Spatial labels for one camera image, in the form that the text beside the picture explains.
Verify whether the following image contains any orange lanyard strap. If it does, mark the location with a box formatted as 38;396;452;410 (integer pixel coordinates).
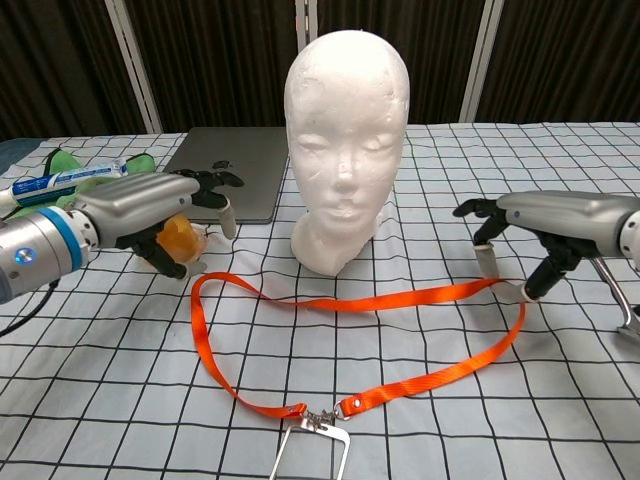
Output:
191;271;527;420

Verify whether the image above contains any grey closed laptop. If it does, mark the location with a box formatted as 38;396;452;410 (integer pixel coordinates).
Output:
163;126;291;225

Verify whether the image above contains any clear cup with orange jelly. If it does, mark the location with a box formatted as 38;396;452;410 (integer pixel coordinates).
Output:
149;212;221;266

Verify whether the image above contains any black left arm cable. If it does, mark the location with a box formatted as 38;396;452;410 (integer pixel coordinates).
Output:
0;279;60;339

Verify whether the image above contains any black pleated screen panel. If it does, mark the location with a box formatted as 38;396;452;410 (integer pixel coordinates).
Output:
124;0;301;134
0;0;151;142
479;0;640;124
309;0;486;125

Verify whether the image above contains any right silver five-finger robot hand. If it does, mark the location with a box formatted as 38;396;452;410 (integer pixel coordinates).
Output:
452;190;634;305

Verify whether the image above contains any white foam mannequin head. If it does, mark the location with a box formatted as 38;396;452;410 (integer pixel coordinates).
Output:
283;28;411;277

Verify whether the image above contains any green microfibre cloth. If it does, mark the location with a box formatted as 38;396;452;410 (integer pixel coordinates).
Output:
42;147;157;211

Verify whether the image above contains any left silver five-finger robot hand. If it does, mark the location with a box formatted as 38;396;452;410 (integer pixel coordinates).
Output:
72;169;246;280

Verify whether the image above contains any white blue toothpaste tube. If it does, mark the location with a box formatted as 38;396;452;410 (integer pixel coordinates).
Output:
0;157;130;211

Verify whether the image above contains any white screen frame post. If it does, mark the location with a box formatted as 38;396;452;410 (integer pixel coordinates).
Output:
103;0;162;135
294;0;321;56
459;0;507;124

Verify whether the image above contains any clear badge holder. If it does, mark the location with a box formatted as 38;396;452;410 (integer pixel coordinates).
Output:
269;409;351;480

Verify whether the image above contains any white black checked tablecloth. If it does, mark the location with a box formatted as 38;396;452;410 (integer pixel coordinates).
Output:
0;119;640;480

